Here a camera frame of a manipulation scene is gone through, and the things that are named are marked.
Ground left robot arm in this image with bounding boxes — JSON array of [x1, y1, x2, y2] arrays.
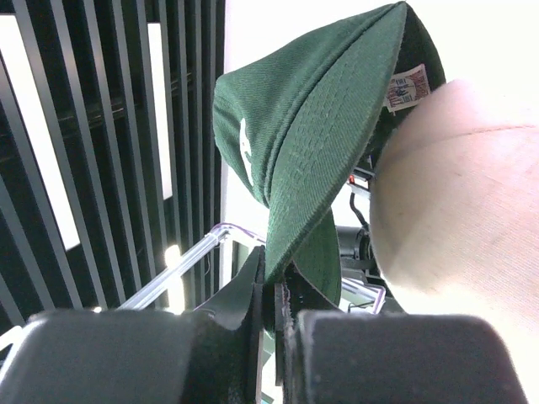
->
[[337, 163, 386, 287]]

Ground cream foam mannequin head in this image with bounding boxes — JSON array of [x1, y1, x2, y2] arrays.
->
[[368, 77, 539, 315]]

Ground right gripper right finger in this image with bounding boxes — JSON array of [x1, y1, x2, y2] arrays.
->
[[274, 266, 526, 403]]

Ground dark green cap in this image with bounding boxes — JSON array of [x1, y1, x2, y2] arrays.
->
[[212, 2, 446, 304]]

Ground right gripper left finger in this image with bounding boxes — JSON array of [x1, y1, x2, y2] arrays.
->
[[1, 247, 265, 403]]

